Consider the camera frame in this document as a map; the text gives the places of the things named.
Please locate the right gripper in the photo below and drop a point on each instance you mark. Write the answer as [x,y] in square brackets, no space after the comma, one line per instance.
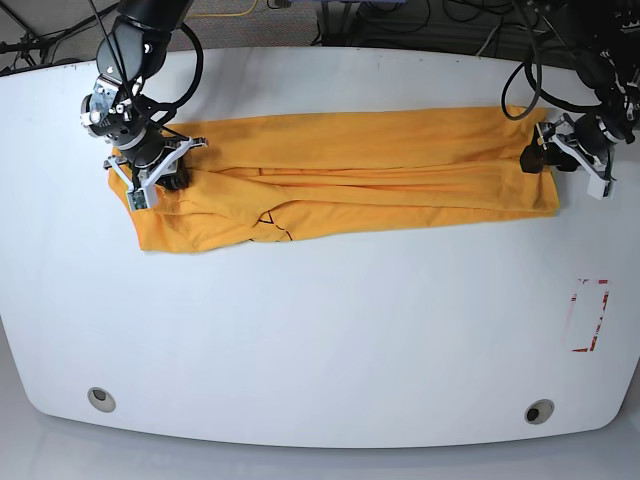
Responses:
[147,157]

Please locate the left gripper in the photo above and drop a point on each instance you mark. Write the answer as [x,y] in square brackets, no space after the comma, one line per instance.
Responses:
[568,144]

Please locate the yellow Smile T-shirt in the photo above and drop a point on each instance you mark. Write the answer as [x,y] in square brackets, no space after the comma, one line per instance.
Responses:
[302,176]

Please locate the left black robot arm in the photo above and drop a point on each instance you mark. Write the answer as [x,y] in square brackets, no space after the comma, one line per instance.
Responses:
[602,39]

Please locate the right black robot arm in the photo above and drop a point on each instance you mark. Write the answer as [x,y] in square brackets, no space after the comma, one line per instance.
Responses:
[133,51]

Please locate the red tape rectangle marking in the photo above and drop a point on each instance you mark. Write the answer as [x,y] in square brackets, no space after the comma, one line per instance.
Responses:
[587,309]

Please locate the black tripod legs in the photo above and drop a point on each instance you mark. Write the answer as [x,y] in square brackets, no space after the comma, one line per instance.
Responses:
[34,48]

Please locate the left table grommet hole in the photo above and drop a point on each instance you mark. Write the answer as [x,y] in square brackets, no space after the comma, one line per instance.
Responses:
[101,400]

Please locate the table grommet hole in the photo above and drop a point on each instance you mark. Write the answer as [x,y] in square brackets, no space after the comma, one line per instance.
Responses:
[539,412]
[101,400]

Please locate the right table grommet hole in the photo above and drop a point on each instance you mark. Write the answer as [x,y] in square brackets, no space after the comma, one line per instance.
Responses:
[539,412]

